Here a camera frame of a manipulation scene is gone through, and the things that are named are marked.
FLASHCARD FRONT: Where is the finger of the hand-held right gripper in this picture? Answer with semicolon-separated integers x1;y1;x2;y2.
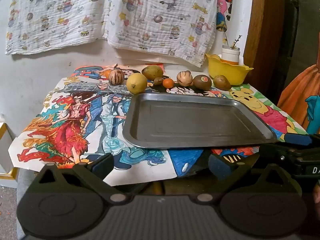
284;133;320;151
259;143;304;164

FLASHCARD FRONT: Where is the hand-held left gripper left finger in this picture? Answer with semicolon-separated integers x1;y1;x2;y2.
37;153;128;203

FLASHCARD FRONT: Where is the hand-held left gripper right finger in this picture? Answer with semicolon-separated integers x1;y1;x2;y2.
196;154;286;203

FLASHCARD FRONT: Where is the metal tray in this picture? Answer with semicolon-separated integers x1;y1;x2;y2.
122;92;277;149

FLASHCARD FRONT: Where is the small brown pear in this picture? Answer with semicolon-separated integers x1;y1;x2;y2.
213;75;232;91

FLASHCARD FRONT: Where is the brown kiwi with sticker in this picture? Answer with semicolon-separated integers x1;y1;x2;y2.
193;74;212;90

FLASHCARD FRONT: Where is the yellow lemon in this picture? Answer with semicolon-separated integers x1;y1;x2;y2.
126;73;148;95

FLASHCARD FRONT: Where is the dark striped pepino melon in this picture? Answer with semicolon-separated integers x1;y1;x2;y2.
108;69;125;85

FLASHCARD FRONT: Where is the pale striped pepino melon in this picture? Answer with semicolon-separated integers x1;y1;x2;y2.
176;71;193;87

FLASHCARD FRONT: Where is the large green pear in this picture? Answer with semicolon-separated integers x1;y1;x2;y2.
141;65;164;80

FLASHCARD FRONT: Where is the blue and red drawing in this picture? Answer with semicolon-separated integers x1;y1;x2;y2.
169;146;263;179

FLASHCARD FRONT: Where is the yellow bear drawing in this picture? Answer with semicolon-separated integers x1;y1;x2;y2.
220;84;308;140

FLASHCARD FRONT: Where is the orange dress poster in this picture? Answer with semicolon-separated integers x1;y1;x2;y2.
277;62;320;135

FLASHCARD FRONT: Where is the colourful anime figures drawing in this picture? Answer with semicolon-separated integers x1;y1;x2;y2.
9;77;175;180

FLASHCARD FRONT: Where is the cartoon boys drawing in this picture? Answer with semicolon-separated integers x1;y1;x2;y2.
72;64;225;98

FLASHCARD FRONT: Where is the yellow plastic bowl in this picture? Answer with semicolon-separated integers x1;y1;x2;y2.
205;53;253;86

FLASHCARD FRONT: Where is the white jar with orange band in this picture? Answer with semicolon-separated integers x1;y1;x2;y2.
221;45;240;64

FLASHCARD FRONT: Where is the dry twig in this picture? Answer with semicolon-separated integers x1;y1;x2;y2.
224;29;243;49

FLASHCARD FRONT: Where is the printed white muslin blanket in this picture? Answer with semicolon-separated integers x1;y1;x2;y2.
102;0;223;68
5;0;110;55

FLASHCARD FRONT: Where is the white box with yellow frame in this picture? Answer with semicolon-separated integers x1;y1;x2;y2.
0;122;20;180

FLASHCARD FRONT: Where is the wooden door frame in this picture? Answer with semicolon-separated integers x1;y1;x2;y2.
243;0;288;90

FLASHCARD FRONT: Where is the colourful wall poster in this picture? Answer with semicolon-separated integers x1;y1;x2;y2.
216;0;236;33

